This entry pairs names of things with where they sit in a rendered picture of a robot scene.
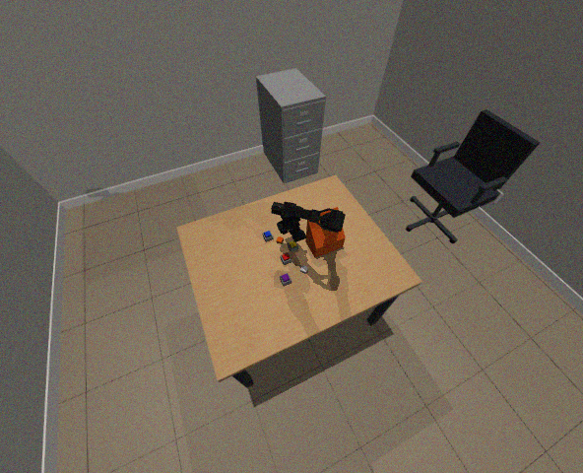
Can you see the purple button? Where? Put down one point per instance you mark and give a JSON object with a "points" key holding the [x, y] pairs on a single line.
{"points": [[285, 279]]}

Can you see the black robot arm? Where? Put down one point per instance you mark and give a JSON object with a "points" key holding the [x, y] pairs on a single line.
{"points": [[332, 221]]}

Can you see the red button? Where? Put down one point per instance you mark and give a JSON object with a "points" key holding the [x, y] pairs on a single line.
{"points": [[286, 258]]}

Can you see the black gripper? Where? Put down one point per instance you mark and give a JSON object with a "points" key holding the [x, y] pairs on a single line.
{"points": [[296, 233]]}

